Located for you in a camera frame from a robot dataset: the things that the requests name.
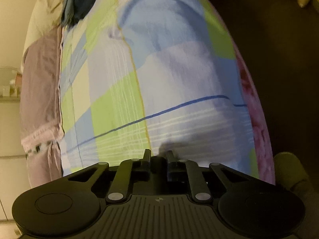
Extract mauve pillow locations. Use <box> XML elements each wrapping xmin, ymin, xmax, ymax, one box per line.
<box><xmin>19</xmin><ymin>26</ymin><xmax>66</xmax><ymax>188</ymax></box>

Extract olive green object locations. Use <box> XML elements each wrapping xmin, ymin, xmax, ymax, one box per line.
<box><xmin>274</xmin><ymin>152</ymin><xmax>311</xmax><ymax>200</ymax></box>

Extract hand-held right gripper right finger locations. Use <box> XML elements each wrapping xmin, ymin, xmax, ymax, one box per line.
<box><xmin>166</xmin><ymin>150</ymin><xmax>252</xmax><ymax>201</ymax></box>

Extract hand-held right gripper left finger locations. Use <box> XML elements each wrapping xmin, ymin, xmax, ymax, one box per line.
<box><xmin>67</xmin><ymin>149</ymin><xmax>151</xmax><ymax>203</ymax></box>

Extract pink floral blanket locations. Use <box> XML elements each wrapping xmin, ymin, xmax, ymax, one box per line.
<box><xmin>234</xmin><ymin>47</ymin><xmax>276</xmax><ymax>186</ymax></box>

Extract checkered bed sheet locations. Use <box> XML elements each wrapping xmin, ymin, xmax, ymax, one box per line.
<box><xmin>58</xmin><ymin>0</ymin><xmax>260</xmax><ymax>180</ymax></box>

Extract dark blue clothes pile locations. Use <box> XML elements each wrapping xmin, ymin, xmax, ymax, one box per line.
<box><xmin>61</xmin><ymin>0</ymin><xmax>109</xmax><ymax>28</ymax></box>

